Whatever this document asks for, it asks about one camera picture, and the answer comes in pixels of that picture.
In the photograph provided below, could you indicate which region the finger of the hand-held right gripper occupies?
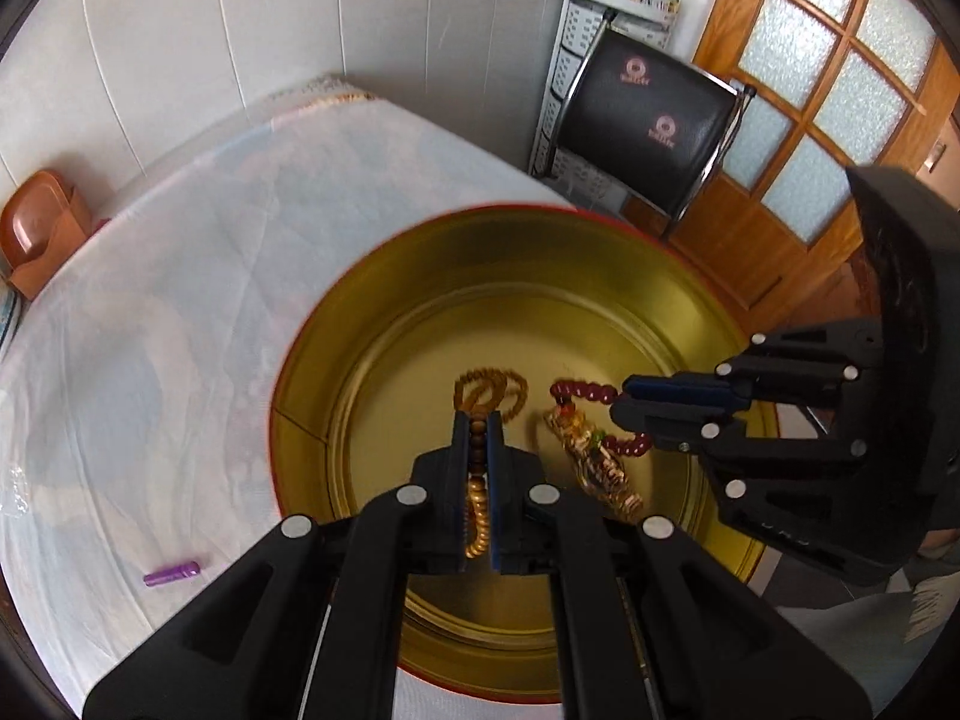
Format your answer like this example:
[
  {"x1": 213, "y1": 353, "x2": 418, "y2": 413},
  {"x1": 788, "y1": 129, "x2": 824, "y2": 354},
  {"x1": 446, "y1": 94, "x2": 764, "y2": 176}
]
[
  {"x1": 610, "y1": 400, "x2": 925, "y2": 587},
  {"x1": 621, "y1": 319, "x2": 884, "y2": 412}
]

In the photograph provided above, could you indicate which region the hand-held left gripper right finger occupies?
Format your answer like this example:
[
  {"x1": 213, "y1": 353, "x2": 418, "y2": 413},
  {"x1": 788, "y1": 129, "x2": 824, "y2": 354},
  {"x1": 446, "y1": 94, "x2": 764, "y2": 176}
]
[{"x1": 486, "y1": 411, "x2": 872, "y2": 720}]

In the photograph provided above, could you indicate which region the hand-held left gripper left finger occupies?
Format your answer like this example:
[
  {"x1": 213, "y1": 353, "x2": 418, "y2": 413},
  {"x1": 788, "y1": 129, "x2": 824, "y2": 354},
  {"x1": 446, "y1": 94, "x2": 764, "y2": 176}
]
[{"x1": 82, "y1": 411, "x2": 473, "y2": 720}]

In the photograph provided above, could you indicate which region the gold bead bracelet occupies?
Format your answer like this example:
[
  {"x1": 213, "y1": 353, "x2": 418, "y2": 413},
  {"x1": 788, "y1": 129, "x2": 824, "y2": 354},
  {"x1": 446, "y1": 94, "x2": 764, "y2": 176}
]
[{"x1": 452, "y1": 366, "x2": 530, "y2": 559}]

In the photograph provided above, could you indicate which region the dark red bead bracelet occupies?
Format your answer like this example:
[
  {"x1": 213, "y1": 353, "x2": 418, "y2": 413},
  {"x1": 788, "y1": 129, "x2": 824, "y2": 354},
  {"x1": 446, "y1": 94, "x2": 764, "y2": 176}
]
[{"x1": 550, "y1": 379, "x2": 653, "y2": 458}]

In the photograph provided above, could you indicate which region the round gold tin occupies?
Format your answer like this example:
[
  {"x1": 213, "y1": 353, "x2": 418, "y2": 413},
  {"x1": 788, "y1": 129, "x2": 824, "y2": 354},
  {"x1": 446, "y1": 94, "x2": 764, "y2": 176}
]
[{"x1": 268, "y1": 204, "x2": 785, "y2": 706}]

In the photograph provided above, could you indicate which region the gold ornament pendant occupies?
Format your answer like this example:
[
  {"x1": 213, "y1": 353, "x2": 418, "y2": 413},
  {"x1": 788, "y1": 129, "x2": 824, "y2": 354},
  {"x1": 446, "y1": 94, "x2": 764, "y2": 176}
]
[{"x1": 541, "y1": 405, "x2": 644, "y2": 523}]

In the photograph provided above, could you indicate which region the wooden door with frosted glass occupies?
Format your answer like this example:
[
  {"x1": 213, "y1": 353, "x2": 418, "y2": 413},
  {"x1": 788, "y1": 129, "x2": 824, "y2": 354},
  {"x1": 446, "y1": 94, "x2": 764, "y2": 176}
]
[{"x1": 670, "y1": 0, "x2": 960, "y2": 317}]

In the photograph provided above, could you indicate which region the black chair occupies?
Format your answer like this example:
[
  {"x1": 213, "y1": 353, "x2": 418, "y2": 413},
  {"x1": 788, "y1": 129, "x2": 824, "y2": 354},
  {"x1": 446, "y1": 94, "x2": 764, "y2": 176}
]
[{"x1": 550, "y1": 21, "x2": 755, "y2": 242}]

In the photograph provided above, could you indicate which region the grey cloth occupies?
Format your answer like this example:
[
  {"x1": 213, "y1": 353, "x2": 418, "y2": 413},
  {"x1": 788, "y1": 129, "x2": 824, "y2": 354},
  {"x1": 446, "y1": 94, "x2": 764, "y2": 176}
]
[{"x1": 772, "y1": 576, "x2": 947, "y2": 720}]

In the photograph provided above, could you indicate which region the small purple tube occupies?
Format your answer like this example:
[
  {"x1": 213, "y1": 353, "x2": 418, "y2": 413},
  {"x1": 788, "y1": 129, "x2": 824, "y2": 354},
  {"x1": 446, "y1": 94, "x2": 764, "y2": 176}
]
[{"x1": 144, "y1": 559, "x2": 203, "y2": 587}]

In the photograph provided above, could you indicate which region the white tablecloth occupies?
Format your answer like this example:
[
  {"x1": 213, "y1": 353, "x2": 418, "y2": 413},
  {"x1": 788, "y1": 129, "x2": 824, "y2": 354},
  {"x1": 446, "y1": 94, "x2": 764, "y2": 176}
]
[{"x1": 0, "y1": 75, "x2": 586, "y2": 720}]

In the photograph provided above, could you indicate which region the white perforated plastic rack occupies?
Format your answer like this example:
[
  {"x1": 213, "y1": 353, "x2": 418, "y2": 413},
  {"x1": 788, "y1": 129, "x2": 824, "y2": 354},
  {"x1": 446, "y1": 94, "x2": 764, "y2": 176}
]
[{"x1": 529, "y1": 0, "x2": 676, "y2": 220}]

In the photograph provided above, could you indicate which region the orange plate holder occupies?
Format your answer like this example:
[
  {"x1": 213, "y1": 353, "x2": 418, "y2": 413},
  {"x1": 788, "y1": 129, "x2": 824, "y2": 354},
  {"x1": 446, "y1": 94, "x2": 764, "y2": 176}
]
[{"x1": 6, "y1": 186, "x2": 95, "y2": 301}]

